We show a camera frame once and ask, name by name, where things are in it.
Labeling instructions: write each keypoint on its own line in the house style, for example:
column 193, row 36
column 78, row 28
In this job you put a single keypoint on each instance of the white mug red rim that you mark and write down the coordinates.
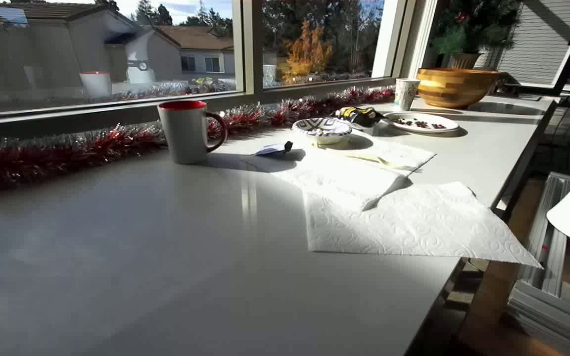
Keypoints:
column 183, row 135

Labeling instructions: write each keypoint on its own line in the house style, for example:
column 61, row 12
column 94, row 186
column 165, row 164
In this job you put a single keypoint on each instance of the pale yellow plastic utensil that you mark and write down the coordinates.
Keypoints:
column 371, row 160

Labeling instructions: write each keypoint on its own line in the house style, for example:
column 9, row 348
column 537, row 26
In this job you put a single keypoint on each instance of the coffee beans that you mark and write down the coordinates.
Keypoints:
column 425, row 123

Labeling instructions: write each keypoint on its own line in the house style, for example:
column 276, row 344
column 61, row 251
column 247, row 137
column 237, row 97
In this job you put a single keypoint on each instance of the small white dark-tipped object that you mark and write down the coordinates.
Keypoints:
column 278, row 151

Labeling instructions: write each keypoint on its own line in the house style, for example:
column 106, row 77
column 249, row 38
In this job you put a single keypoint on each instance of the blue patterned white bowl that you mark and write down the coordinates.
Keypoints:
column 326, row 129

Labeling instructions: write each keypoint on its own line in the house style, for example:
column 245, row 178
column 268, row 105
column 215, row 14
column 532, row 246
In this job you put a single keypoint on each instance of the window frame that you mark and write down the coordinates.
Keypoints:
column 249, row 46

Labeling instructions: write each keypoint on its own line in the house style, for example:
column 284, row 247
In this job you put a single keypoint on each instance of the white plate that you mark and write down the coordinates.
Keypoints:
column 446, row 125

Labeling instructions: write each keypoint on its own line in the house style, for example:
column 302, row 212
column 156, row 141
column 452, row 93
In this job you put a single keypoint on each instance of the black yellow popcorn snack bag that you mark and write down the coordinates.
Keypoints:
column 365, row 117

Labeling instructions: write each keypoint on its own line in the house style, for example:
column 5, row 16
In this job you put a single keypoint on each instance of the patterned paper cup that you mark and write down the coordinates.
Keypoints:
column 407, row 93

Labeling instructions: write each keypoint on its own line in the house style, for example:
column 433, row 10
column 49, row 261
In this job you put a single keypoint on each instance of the aluminium extrusion frame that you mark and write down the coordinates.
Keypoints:
column 555, row 263

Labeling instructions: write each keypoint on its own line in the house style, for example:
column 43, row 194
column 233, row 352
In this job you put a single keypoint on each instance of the plain white paper towel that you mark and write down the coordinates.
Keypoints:
column 346, row 178

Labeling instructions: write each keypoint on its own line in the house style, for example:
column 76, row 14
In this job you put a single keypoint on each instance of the embossed white paper towel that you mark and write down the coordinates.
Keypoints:
column 417, row 224

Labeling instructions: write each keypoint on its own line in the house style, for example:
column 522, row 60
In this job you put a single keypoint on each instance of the red silver tinsel garland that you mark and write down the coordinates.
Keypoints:
column 35, row 158

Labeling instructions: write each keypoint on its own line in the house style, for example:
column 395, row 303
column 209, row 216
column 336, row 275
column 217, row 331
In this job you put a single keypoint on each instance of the wooden bowl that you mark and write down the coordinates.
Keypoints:
column 456, row 89

